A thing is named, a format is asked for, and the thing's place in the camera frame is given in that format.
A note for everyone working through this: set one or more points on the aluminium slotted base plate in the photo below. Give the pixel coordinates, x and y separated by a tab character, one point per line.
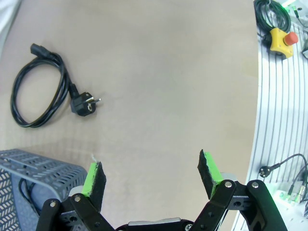
272	108

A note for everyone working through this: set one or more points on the yellow emergency stop button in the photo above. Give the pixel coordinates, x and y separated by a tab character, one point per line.
278	41

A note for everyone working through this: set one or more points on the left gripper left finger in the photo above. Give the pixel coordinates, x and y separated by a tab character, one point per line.
96	183

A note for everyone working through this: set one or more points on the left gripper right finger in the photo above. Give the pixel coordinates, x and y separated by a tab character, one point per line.
209	178

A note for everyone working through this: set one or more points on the grey plastic lattice basket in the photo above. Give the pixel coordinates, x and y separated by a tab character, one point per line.
36	166

